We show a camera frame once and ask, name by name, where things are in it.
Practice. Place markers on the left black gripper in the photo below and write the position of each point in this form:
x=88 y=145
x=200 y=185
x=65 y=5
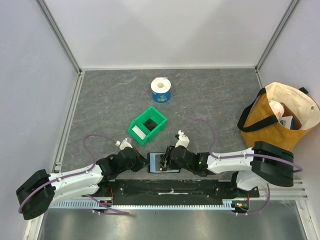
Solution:
x=140 y=161

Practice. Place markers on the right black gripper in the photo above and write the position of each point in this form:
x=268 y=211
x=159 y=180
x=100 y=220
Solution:
x=169 y=158

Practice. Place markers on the black leather card holder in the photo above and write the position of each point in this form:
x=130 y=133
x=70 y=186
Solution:
x=155 y=164

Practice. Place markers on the green plastic bin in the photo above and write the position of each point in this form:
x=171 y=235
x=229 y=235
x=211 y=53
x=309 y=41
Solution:
x=156 y=116

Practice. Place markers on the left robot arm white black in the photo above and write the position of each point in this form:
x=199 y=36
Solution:
x=43 y=190

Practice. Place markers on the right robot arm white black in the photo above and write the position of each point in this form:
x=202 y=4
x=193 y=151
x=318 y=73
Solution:
x=261 y=164

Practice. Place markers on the stack of white cards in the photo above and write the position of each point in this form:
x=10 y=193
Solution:
x=139 y=132

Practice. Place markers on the black card in bin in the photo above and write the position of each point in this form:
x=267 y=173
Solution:
x=150 y=124

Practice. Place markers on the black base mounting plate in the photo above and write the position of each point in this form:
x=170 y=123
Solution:
x=207 y=187

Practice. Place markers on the toilet paper roll blue wrapper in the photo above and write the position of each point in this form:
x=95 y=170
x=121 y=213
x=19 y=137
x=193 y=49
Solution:
x=161 y=90

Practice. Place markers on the mustard canvas tote bag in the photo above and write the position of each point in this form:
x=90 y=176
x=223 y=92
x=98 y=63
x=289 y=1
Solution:
x=258 y=122

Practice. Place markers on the items inside tote bag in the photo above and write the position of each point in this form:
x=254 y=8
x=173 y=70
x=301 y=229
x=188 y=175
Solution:
x=285 y=116

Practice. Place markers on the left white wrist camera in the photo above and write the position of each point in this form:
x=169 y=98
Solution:
x=126 y=143

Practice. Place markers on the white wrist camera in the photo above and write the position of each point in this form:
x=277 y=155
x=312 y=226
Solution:
x=126 y=143
x=182 y=139

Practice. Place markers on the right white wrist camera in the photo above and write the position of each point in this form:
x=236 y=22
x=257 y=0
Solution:
x=182 y=139

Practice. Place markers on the left aluminium frame post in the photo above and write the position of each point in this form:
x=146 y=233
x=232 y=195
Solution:
x=42 y=5

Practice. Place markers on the aluminium frame post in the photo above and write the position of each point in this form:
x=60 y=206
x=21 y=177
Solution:
x=42 y=5
x=289 y=11

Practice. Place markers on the right aluminium frame post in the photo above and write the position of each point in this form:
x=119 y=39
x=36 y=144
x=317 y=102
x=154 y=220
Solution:
x=289 y=11

